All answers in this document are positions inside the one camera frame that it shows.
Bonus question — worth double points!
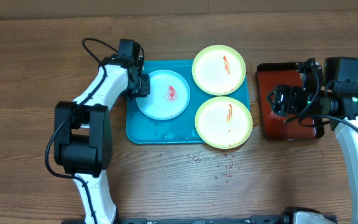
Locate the light blue plate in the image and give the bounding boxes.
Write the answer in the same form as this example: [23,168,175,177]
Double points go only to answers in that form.
[136,70,190,120]

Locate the yellow-green plate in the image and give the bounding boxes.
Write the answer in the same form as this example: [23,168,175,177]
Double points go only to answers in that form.
[195,96,253,149]
[191,45,246,96]

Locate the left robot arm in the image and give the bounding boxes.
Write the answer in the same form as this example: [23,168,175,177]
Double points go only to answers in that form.
[45,55,150,223]

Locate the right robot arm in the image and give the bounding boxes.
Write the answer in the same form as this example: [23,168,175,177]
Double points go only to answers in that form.
[267,81,358,223]

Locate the black and red tray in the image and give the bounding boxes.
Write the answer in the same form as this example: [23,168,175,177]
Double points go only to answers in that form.
[256,62,324,141]

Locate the teal plastic tray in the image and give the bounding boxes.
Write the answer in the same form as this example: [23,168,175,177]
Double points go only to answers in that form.
[126,60,250,144]

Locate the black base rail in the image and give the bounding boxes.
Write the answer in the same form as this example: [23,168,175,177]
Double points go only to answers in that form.
[61,215,338,224]

